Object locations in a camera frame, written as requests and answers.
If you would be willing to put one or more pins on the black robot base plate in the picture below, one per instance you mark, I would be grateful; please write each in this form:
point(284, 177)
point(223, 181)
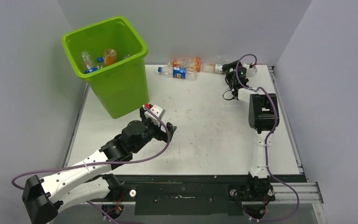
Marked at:
point(192, 194)

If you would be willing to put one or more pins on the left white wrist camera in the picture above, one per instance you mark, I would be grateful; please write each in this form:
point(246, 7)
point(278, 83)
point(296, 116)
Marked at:
point(154, 112)

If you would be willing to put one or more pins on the orange label bottle rear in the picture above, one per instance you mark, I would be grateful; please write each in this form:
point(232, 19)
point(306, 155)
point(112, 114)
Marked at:
point(192, 63)

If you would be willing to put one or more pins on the pepsi bottle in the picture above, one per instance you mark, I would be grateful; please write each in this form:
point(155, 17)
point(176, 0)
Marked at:
point(178, 72)
point(100, 63)

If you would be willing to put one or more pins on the orange bottle barcode label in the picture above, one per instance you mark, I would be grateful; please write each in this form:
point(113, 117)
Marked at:
point(109, 56)

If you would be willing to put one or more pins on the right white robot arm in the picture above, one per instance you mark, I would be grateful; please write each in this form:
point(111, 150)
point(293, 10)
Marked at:
point(263, 117)

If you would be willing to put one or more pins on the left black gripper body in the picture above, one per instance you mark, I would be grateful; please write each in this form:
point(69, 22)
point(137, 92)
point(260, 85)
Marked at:
point(152, 129)

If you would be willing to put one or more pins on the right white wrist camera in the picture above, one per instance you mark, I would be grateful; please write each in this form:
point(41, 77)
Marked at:
point(251, 70)

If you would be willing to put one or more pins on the green plastic bin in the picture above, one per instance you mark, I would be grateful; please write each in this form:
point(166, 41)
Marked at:
point(121, 87)

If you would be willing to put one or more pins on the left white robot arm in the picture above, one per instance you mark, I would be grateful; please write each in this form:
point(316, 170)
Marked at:
point(45, 197)

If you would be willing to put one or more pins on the clear white-cap bottle rear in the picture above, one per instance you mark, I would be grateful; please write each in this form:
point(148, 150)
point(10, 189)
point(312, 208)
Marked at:
point(222, 60)

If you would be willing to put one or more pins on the blue label clear bottle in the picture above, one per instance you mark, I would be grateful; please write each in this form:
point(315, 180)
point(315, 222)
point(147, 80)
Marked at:
point(88, 62)

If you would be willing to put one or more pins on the aluminium frame rail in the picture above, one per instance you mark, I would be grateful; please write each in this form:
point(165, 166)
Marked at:
point(308, 192)

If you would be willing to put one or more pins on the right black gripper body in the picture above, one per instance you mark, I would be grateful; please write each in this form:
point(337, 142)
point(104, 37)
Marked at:
point(230, 77)

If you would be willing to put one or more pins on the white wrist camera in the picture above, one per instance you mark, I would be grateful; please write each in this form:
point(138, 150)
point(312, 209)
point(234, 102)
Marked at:
point(251, 70)
point(154, 112)

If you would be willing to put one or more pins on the green-red label bottle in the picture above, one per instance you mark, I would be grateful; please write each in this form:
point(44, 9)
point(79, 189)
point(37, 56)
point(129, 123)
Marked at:
point(212, 68)

